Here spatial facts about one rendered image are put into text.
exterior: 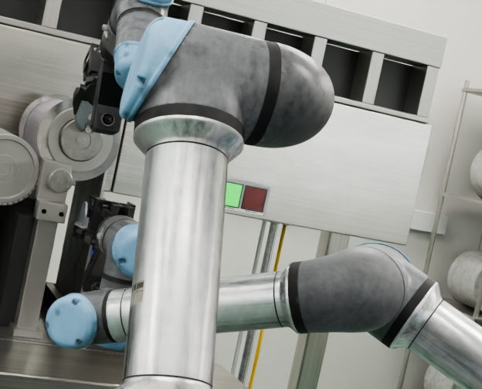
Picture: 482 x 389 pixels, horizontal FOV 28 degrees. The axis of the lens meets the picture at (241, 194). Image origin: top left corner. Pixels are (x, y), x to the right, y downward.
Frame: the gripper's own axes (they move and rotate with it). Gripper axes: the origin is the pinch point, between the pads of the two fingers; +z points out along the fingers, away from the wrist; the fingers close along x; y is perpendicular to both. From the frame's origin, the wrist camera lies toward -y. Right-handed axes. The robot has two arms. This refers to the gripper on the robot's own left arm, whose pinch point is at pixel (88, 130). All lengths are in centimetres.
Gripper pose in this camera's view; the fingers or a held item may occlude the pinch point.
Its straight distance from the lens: 170.2
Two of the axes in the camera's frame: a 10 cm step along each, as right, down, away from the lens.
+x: -9.2, -1.7, -3.6
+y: -0.7, -8.3, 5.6
